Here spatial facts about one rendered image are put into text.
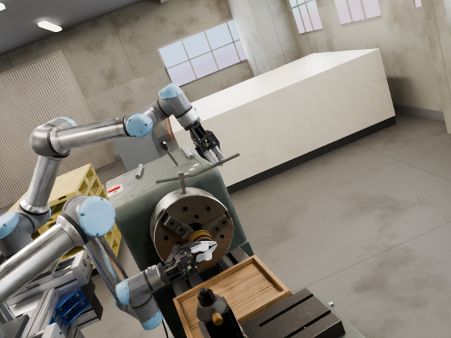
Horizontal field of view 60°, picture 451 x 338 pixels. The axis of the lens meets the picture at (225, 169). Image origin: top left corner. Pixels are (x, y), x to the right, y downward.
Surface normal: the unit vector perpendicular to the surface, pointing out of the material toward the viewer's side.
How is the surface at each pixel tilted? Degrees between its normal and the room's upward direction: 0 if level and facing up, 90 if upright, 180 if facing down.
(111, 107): 90
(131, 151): 90
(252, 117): 90
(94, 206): 89
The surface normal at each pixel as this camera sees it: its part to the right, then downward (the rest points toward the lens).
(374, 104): 0.17, 0.25
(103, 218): 0.73, -0.08
